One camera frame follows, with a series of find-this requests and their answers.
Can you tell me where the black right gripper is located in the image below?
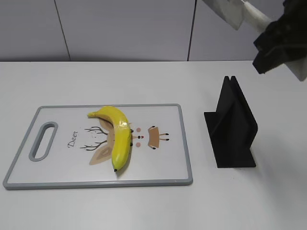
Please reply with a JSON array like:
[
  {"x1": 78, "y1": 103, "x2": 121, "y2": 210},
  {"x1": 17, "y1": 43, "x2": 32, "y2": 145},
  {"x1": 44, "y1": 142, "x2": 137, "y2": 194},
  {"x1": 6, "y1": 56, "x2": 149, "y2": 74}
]
[{"x1": 253, "y1": 0, "x2": 307, "y2": 74}]

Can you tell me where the cleaver knife with white handle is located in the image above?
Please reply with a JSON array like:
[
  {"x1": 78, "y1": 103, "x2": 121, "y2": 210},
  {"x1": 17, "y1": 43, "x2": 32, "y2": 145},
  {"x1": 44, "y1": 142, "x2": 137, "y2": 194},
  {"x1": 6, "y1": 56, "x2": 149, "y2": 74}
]
[{"x1": 205, "y1": 0, "x2": 307, "y2": 81}]

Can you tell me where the yellow plastic banana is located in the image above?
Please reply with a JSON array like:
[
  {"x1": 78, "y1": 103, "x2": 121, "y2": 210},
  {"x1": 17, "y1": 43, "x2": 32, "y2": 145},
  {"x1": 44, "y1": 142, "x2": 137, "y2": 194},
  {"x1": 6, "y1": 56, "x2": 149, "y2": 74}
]
[{"x1": 87, "y1": 106, "x2": 131, "y2": 172}]

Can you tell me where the black knife stand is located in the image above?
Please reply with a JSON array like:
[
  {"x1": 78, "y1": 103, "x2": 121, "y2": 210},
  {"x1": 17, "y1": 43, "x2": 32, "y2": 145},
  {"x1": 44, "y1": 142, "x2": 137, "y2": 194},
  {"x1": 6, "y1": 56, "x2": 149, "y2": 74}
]
[{"x1": 204, "y1": 76, "x2": 258, "y2": 168}]

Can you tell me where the white grey cutting board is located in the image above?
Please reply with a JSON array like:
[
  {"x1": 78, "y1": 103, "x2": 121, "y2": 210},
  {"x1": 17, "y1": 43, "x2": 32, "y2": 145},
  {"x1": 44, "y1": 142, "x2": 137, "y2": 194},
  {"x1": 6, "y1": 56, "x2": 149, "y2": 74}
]
[{"x1": 3, "y1": 103, "x2": 193, "y2": 190}]

